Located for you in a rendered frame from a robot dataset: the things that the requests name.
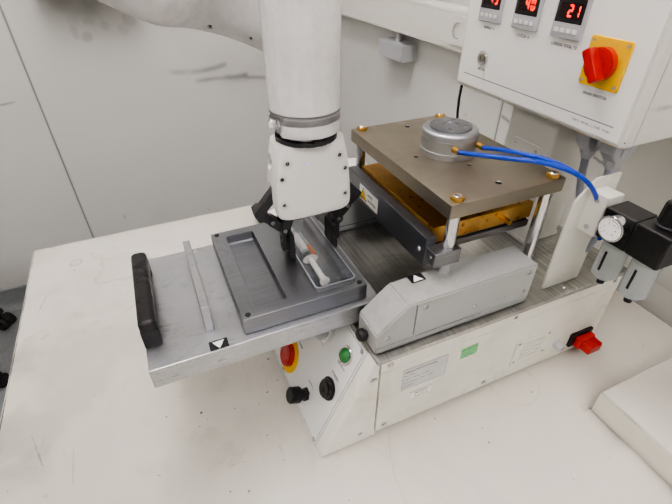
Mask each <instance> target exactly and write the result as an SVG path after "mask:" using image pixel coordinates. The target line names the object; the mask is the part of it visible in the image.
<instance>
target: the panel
mask: <svg viewBox="0 0 672 504"><path fill-rule="evenodd" d="M292 344H293V346H294V349H295V359H294V362H293V364H292V365H291V366H287V367H286V366H284V365H283V364H282V362H281V359H280V350H281V347H280V348H277V349H274V351H275V354H276V356H277V358H278V361H279V363H280V366H281V368H282V370H283V373H284V375H285V377H286V380H287V382H288V384H289V387H294V386H300V387H301V388H302V389H303V388H305V387H307V388H308V390H309V392H310V395H309V400H307V401H303V400H302V401H301V403H297V406H298V408H299V411H300V413H301V415H302V418H303V420H304V422H305V425H306V427H307V430H308V432H309V434H310V437H311V439H312V441H313V444H314V446H316V444H317V442H318V441H319V439H320V437H321V435H322V434H323V432H324V430H325V428H326V426H327V425H328V423H329V421H330V419H331V418H332V416H333V414H334V412H335V410H336V409H337V407H338V405H339V403H340V402H341V400H342V398H343V396H344V394H345V393H346V391H347V389H348V387H349V386H350V384H351V382H352V380H353V378H354V377H355V375H356V373H357V371H358V370H359V368H360V366H361V364H362V362H363V361H364V359H365V357H366V355H367V354H368V352H367V350H366V349H365V347H364V346H363V344H362V343H361V342H359V341H358V340H357V339H356V336H355V332H354V330H353V329H352V327H351V326H350V325H347V326H344V327H341V328H338V329H335V335H334V337H333V339H332V340H331V341H330V342H328V343H327V342H321V341H320V340H318V339H317V337H316V336H314V337H311V338H308V339H305V340H301V341H298V342H295V343H292ZM343 347H346V348H347V349H348V351H349V359H348V362H347V363H342V362H341V361H340V359H339V351H340V350H341V348H343ZM325 378H327V379H329V380H330V381H331V383H332V395H331V397H330V398H329V399H324V398H322V396H321V395H320V392H319V384H320V382H321V380H322V379H325Z"/></svg>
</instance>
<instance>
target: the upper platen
mask: <svg viewBox="0 0 672 504"><path fill-rule="evenodd" d="M362 170H363V171H364V172H365V173H366V174H367V175H368V176H369V177H370V178H372V179H373V180H374V181H375V182H376V183H377V184H378V185H379V186H381V187H382V188H383V189H384V190H385V191H386V192H387V193H388V194H390V195H391V196H392V197H393V198H394V199H395V200H396V201H397V202H399V203H400V204H401V205H402V206H403V207H404V208H405V209H406V210H407V211H409V212H410V213H411V214H412V215H413V216H414V217H415V218H416V219H418V220H419V221H420V222H421V223H422V224H423V225H424V226H425V227H427V228H428V229H429V230H430V231H431V232H432V233H433V234H434V235H436V243H435V244H438V243H441V242H443V237H444V232H445V226H446V220H447V218H446V217H445V216H443V215H442V214H441V213H440V212H438V211H437V210H436V209H435V208H434V207H432V206H431V205H430V204H429V203H427V202H426V201H425V200H424V199H422V198H421V197H420V196H419V195H418V194H416V193H415V192H414V191H413V190H411V189H410V188H409V187H408V186H406V185H405V184H404V183H403V182H402V181H400V180H399V179H398V178H397V177H395V176H394V175H393V174H392V173H390V172H389V171H388V170H387V169H386V168H384V167H383V166H382V165H381V164H379V163H374V164H369V165H364V166H362ZM533 203H534V202H533V201H532V200H530V199H529V200H525V201H521V202H517V203H514V204H510V205H506V206H502V207H498V208H494V209H491V210H487V211H483V212H479V213H475V214H471V215H468V216H464V217H461V218H460V223H459V228H458V233H457V238H456V244H457V245H459V244H463V243H466V242H470V241H473V240H477V239H480V238H484V237H487V236H491V235H494V234H498V233H501V232H505V231H508V230H512V229H515V228H519V227H522V226H526V225H527V223H528V219H527V218H526V217H529V216H530V213H531V210H532V206H533Z"/></svg>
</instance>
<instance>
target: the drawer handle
mask: <svg viewBox="0 0 672 504"><path fill-rule="evenodd" d="M131 264H132V274H133V284H134V295H135V305H136V315H137V325H138V328H139V331H140V335H141V338H142V340H143V343H144V346H145V348H146V349H148V348H152V347H155V346H159V345H162V344H163V339H162V335H161V332H160V329H159V327H158V320H157V313H156V307H155V300H154V294H153V287H152V280H151V277H152V270H151V267H150V264H149V261H148V258H147V256H146V254H145V253H143V252H140V253H135V254H133V255H132V256H131Z"/></svg>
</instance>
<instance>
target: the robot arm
mask: <svg viewBox="0 0 672 504"><path fill-rule="evenodd" d="M97 1H100V2H102V3H104V4H106V5H108V6H110V7H113V8H115V9H117V10H119V11H121V12H123V13H126V14H128V15H130V16H132V17H135V18H137V19H139V20H142V21H145V22H147V23H150V24H154V25H157V26H162V27H175V28H188V29H196V30H202V31H207V32H211V33H215V34H218V35H222V36H225V37H228V38H231V39H234V40H237V41H240V42H242V43H245V44H247V45H249V46H252V47H254V48H257V49H259V50H261V51H263V57H264V67H265V78H266V89H267V99H268V110H269V112H270V115H269V119H268V126H269V129H270V131H274V130H275V133H274V135H271V137H270V141H269V149H268V165H267V180H268V190H267V191H266V193H265V194H264V195H263V197H262V198H261V200H260V201H259V202H258V204H257V205H256V206H255V208H254V209H253V211H252V213H253V215H254V217H255V218H256V219H258V220H260V221H262V222H264V223H266V224H268V225H269V226H270V227H272V228H274V229H275V230H277V231H279V233H280V244H281V248H282V250H283V251H284V252H285V251H286V252H287V253H288V255H289V257H290V258H291V259H292V258H295V257H296V255H295V240H294V234H293V233H292V231H291V227H292V224H293V220H295V219H300V218H305V217H309V216H314V215H318V214H322V213H327V212H328V214H325V216H324V226H325V236H326V238H327V239H328V240H329V242H330V243H331V244H332V246H333V247H334V248H335V247H337V238H339V223H340V222H342V221H343V216H344V214H345V213H346V212H347V211H348V210H349V209H350V207H351V204H352V203H354V202H355V201H356V200H357V198H358V197H359V196H360V195H361V191H360V190H359V189H358V188H357V187H356V186H355V185H354V184H353V183H351V182H350V178H349V166H348V158H347V151H346V145H345V140H344V135H343V133H342V132H340V131H339V130H340V128H341V0H97ZM344 192H345V193H344ZM272 205H273V206H274V208H275V212H276V214H277V217H276V216H275V215H273V214H272V213H268V210H269V209H270V207H271V206H272Z"/></svg>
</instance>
